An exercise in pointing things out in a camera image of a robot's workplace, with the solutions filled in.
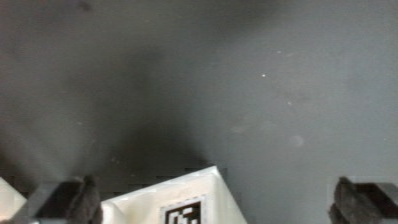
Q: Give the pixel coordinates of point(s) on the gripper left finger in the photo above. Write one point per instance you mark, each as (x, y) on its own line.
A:
(62, 203)

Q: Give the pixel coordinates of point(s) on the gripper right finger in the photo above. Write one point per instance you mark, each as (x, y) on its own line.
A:
(364, 203)

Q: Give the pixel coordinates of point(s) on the white drawer tray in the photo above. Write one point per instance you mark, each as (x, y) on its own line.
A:
(188, 200)

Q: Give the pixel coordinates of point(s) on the white border bar left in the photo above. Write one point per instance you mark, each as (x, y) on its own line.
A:
(10, 200)

